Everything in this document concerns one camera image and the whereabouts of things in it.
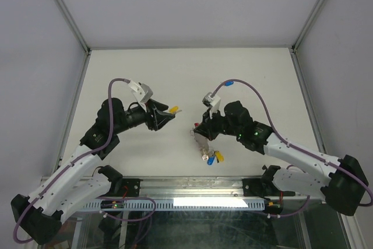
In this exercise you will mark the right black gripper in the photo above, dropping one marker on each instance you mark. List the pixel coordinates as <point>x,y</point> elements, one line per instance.
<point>206,126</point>

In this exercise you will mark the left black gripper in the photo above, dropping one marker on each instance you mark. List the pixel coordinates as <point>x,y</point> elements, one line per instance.
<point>155,119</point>

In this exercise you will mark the red handle keyring holder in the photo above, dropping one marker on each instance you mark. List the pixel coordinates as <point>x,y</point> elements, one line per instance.
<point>205,149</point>

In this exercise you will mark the blue tag key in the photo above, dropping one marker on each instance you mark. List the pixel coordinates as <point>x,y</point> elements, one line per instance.
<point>227,83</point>
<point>210,160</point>

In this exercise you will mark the yellow tag key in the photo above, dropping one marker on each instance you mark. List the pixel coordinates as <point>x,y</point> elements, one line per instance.
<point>219,157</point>
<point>174,110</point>

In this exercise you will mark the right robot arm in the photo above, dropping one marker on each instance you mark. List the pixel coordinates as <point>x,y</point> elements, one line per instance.
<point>340,182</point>

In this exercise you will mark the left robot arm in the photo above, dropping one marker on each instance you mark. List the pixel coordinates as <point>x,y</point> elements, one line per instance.
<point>42,213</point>

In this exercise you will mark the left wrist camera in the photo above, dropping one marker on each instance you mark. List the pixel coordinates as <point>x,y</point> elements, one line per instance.
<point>141,92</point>

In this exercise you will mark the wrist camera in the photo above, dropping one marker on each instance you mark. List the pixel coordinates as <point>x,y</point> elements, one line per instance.
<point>212,102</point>
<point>141,92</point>

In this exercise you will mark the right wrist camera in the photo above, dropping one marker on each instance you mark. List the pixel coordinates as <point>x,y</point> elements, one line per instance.
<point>212,102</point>

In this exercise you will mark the aluminium mounting rail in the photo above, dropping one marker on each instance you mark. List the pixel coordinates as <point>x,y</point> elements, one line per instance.
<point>173,187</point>

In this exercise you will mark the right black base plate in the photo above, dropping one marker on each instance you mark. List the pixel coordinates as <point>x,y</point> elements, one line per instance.
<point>253,187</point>

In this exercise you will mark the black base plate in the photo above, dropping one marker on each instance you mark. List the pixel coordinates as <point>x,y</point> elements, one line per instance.
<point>253,187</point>
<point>128,187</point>

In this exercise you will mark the white slotted cable duct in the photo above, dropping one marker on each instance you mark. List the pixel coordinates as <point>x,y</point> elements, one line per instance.
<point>178,204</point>

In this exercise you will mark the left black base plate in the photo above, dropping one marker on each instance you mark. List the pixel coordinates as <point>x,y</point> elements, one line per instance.
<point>128,187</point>

